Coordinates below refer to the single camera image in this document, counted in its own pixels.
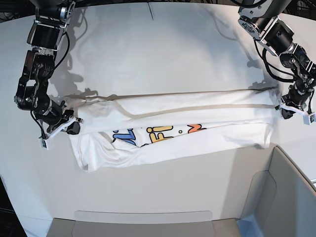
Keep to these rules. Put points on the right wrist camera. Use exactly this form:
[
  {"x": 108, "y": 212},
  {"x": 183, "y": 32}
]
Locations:
[{"x": 43, "y": 143}]

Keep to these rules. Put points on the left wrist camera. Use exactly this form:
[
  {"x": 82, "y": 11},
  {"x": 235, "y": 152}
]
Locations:
[{"x": 309, "y": 118}]

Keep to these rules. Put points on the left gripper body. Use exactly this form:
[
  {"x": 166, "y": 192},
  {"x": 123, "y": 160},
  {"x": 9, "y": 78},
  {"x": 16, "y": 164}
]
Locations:
[{"x": 297, "y": 102}]

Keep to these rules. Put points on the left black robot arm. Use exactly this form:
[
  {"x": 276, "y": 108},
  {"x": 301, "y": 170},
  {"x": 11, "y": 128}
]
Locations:
[{"x": 260, "y": 18}]

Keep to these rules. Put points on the white printed t-shirt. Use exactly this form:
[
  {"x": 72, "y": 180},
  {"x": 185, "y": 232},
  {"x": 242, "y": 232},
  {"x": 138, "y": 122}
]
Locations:
[{"x": 150, "y": 129}]

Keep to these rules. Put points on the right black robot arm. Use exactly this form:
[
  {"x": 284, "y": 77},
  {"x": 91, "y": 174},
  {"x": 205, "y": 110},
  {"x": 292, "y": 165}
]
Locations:
[{"x": 49, "y": 28}]

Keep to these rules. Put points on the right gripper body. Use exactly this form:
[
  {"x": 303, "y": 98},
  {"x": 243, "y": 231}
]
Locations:
[{"x": 54, "y": 116}]

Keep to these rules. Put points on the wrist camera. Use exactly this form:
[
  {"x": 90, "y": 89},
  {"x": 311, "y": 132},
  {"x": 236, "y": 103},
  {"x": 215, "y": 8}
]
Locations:
[
  {"x": 43, "y": 143},
  {"x": 309, "y": 118}
]

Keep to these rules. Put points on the grey plastic bin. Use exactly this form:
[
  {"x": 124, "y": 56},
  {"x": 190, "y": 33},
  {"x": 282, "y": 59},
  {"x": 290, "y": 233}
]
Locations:
[{"x": 281, "y": 202}]

